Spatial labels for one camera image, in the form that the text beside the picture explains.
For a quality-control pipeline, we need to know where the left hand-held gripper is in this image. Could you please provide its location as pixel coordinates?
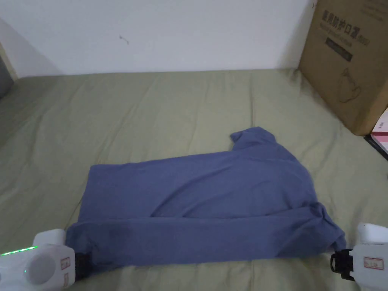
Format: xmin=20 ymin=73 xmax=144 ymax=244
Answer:
xmin=0 ymin=229 xmax=92 ymax=291

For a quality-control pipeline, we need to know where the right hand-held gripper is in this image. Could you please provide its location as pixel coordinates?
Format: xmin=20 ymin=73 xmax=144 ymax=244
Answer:
xmin=330 ymin=223 xmax=388 ymax=291

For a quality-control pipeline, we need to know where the dark blue shirt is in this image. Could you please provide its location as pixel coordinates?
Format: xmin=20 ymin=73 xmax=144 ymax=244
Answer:
xmin=65 ymin=126 xmax=347 ymax=277

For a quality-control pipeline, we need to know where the pink and white box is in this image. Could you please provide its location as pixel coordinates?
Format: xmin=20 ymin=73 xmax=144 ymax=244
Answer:
xmin=370 ymin=108 xmax=388 ymax=156

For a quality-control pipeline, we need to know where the bed with pale green sheet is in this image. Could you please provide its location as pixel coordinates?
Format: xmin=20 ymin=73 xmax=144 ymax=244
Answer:
xmin=0 ymin=67 xmax=388 ymax=291

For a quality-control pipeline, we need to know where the brown cardboard carton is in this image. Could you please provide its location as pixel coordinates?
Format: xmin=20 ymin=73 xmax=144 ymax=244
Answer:
xmin=298 ymin=0 xmax=388 ymax=136

